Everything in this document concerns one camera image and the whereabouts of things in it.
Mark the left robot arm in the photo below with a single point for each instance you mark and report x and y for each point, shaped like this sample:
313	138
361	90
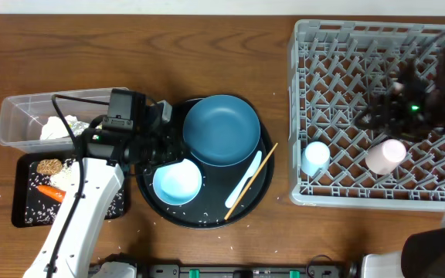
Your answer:
134	131

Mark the dark blue plate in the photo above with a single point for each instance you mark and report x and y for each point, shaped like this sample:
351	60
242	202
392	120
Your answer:
221	130

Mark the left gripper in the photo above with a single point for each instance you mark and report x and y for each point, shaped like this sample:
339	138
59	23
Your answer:
178	151

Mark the white plastic knife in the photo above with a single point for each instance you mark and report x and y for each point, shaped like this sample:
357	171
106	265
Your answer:
251	170

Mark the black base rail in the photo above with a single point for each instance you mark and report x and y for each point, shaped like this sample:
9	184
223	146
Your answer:
122	269

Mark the light blue cup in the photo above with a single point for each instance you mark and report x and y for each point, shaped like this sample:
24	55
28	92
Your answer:
315	158

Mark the pink cup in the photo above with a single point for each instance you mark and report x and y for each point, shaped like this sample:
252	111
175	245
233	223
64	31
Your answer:
383	158

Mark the black rectangular tray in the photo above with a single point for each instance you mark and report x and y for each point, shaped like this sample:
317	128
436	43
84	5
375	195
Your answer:
31	207

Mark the wooden chopstick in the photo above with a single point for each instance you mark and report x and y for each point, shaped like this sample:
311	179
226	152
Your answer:
249	183

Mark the white tissue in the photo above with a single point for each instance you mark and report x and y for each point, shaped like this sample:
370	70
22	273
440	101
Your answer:
53	129

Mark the clear plastic bin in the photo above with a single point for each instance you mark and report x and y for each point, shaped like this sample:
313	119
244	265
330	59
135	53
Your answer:
22	118

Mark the round black tray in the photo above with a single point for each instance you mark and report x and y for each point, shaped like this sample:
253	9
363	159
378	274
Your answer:
207	210

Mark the light blue bowl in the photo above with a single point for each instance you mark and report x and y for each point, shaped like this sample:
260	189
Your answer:
178	183

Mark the orange carrot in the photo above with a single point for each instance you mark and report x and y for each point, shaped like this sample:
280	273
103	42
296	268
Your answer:
51	193

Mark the grey dishwasher rack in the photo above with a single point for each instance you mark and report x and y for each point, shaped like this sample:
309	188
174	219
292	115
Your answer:
335	68

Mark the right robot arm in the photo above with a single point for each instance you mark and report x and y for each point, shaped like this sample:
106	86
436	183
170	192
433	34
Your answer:
423	254

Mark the brown walnut shell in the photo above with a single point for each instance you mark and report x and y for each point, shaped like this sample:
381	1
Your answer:
49	167

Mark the foil wrapper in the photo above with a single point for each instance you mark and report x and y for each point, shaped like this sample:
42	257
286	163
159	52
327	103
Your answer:
78	127

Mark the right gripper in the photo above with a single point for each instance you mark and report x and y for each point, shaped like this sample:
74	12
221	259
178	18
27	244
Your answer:
382	115

